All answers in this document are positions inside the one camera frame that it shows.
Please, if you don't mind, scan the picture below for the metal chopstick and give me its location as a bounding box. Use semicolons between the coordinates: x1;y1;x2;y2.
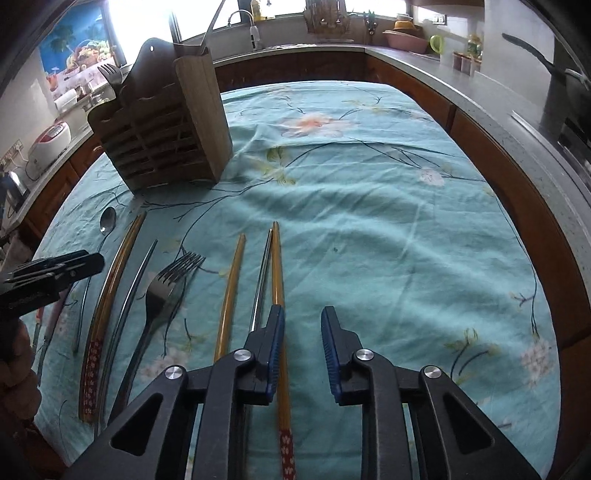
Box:
249;229;274;333
93;239;158;439

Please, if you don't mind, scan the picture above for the dark metal fork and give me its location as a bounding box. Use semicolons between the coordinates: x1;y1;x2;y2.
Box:
97;63;123;100

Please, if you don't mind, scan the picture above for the kitchen window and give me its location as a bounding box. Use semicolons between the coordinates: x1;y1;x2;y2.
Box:
104;0;416;47

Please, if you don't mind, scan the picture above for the red white rice cooker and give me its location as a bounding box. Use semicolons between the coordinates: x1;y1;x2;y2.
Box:
25;119;74;181

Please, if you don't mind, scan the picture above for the person's left hand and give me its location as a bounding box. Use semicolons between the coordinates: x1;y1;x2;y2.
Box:
0;318;40;416

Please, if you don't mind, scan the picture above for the metal kettle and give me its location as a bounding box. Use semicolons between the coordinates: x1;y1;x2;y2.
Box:
0;171;28;213

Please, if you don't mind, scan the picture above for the fruit wall poster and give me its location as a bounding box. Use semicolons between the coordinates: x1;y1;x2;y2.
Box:
39;4;116;90

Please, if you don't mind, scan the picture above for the pink plastic basin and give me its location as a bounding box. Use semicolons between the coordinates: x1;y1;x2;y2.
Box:
382;30;428;51

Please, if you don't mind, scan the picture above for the metal kitchen faucet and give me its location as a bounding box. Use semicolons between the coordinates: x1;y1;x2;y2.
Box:
228;9;264;51

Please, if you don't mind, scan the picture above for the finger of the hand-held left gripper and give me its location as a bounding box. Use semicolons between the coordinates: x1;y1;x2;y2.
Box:
18;250;92;273
2;254;106;296

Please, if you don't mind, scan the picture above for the pink handled utensil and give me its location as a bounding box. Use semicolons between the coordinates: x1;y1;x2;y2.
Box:
37;286;72;386

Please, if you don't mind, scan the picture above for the wooden utensil holder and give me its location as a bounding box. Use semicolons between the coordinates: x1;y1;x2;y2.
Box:
87;38;234;193

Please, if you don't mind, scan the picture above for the chopsticks bundle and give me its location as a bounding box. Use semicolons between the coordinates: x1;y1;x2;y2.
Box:
78;211;147;423

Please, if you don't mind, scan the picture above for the metal spoon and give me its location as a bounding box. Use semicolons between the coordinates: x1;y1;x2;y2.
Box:
72;206;118;355

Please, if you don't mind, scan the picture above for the wooden chopstick red patterned end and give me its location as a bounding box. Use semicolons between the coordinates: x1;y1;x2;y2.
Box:
271;222;296;480

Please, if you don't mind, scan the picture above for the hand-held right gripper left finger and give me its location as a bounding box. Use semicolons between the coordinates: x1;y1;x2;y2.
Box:
60;305;287;480

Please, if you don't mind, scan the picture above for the teal floral tablecloth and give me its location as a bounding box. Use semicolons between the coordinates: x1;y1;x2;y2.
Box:
32;80;561;480

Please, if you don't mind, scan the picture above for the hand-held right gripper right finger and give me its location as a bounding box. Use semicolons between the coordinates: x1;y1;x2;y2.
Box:
321;305;541;480

